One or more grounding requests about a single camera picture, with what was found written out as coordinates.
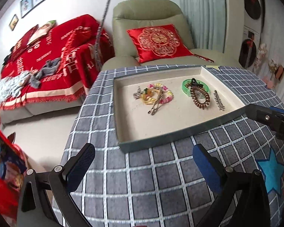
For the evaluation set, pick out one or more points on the pale green armchair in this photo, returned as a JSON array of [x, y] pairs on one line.
[[146, 11]]

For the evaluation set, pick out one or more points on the gold brown ornament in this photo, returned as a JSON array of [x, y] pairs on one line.
[[278, 71]]

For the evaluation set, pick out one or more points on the flexible gooseneck pole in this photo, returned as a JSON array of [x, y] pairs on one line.
[[104, 16]]

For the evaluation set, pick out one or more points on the grey cloth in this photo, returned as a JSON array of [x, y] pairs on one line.
[[47, 69]]

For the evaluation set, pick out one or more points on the green translucent bangle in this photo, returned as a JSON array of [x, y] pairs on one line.
[[185, 87]]

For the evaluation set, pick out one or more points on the black claw clip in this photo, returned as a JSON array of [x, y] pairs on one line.
[[195, 82]]

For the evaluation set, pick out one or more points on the grey-green shallow tray box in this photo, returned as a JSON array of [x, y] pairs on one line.
[[175, 120]]

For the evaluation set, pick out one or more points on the light blue patterned cloth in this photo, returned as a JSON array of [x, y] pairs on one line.
[[9, 87]]

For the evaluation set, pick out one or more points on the small picture frame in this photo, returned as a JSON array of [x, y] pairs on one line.
[[13, 21]]

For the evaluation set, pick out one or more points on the beige sofa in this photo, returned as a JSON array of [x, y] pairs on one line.
[[37, 108]]

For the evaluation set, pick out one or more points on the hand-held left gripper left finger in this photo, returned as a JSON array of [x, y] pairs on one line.
[[81, 167]]

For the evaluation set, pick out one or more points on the red embroidered cushion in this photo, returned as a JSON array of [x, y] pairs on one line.
[[161, 42]]

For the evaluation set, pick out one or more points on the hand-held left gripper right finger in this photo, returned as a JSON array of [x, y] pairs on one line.
[[207, 170]]

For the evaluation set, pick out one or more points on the red printed bag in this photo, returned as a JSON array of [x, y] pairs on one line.
[[4, 175]]

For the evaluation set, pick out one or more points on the silver leaf hair clip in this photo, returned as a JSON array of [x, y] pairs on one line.
[[219, 100]]

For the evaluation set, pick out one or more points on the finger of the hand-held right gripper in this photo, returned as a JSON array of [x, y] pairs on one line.
[[267, 118]]

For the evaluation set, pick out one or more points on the pale blue curtain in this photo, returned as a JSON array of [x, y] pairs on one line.
[[201, 11]]

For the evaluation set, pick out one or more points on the white pink figurine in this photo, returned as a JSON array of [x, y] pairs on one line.
[[262, 52]]

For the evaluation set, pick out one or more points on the printed pillow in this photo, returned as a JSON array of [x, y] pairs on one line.
[[41, 32]]

